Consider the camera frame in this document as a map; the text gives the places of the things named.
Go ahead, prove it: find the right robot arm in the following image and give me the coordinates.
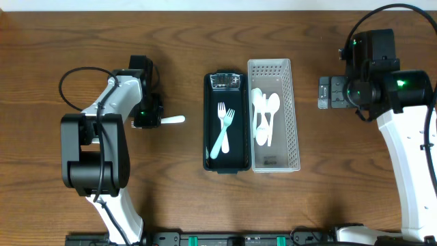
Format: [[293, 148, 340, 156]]
[[318, 70, 436, 245]]

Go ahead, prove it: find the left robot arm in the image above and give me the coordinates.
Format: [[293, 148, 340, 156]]
[[61, 66, 163, 245]]

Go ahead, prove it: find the white fork pointing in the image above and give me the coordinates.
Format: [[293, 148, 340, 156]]
[[130, 115, 186, 129]]

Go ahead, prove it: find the white spoon long diagonal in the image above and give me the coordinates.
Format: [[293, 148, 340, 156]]
[[267, 93, 281, 147]]

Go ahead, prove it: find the mint green plastic fork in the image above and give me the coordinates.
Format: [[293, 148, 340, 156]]
[[210, 109, 235, 159]]

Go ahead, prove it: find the white spoon small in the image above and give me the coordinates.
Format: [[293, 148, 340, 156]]
[[251, 88, 263, 137]]

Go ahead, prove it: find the black plastic basket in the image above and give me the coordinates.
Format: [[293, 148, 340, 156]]
[[203, 70, 251, 174]]

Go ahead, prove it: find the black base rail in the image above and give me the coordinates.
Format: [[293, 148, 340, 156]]
[[64, 223, 437, 246]]

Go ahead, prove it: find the clear plastic basket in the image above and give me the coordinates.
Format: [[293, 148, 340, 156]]
[[247, 58, 300, 173]]

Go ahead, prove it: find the white fork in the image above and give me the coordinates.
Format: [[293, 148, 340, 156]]
[[217, 101, 230, 154]]

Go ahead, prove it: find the white spoon bowl down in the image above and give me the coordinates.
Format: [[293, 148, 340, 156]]
[[255, 94, 269, 146]]

